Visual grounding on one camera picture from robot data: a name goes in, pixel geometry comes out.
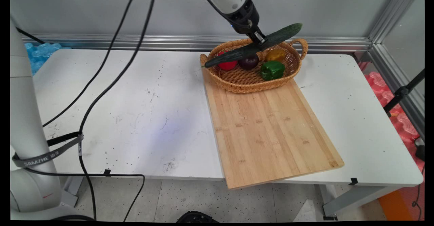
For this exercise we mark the black device on floor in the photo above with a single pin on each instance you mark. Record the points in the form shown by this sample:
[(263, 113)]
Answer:
[(420, 151)]

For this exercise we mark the black tape tab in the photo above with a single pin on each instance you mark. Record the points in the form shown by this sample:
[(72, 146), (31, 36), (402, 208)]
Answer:
[(353, 181), (107, 172)]

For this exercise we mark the grey angled table leg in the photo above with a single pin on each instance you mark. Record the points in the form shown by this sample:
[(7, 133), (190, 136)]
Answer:
[(352, 199)]

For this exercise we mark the grey straight table leg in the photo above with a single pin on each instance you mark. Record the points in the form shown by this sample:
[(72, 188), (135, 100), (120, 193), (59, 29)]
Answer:
[(72, 192)]

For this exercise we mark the bamboo cutting board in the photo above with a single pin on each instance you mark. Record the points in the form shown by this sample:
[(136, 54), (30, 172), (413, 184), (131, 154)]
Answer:
[(271, 134)]

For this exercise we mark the green bell pepper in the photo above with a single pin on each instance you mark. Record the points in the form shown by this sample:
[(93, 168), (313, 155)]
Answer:
[(272, 70)]

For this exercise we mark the long dark green cucumber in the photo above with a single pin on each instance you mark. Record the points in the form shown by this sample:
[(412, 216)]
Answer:
[(278, 36)]

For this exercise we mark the yellow bell pepper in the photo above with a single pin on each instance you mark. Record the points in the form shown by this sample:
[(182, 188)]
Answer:
[(275, 55)]

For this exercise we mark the woven wicker basket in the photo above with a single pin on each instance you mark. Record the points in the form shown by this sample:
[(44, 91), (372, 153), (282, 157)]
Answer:
[(247, 81)]

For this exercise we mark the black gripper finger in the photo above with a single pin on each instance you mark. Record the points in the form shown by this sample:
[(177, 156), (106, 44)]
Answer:
[(261, 38), (252, 40)]

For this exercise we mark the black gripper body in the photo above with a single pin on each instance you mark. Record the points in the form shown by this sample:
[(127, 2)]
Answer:
[(244, 17)]

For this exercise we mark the blue foam padding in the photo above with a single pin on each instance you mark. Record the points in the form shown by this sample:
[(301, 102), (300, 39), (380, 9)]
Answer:
[(42, 54)]

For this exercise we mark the black tripod stand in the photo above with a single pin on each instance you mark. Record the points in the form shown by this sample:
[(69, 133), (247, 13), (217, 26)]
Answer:
[(403, 92)]

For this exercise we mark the orange floor mat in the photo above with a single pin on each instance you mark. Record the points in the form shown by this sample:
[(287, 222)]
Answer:
[(393, 205)]

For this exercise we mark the purple onion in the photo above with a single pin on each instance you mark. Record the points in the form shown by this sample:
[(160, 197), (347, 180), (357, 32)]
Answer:
[(248, 63)]

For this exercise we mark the aluminium corner post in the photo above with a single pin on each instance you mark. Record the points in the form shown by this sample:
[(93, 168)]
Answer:
[(395, 14)]

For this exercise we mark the aluminium side rail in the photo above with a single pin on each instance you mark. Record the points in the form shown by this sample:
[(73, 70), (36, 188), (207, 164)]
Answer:
[(396, 80)]

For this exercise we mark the black round object on floor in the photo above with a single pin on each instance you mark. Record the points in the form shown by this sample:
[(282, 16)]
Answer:
[(196, 217)]

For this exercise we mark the red bell pepper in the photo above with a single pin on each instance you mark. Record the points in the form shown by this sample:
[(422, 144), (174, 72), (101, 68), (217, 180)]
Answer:
[(228, 66)]

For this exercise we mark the red foam padding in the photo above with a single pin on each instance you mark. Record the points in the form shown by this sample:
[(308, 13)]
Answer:
[(401, 120)]

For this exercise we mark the horizontal aluminium frame rail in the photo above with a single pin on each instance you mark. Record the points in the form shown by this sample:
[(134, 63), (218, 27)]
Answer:
[(135, 42)]

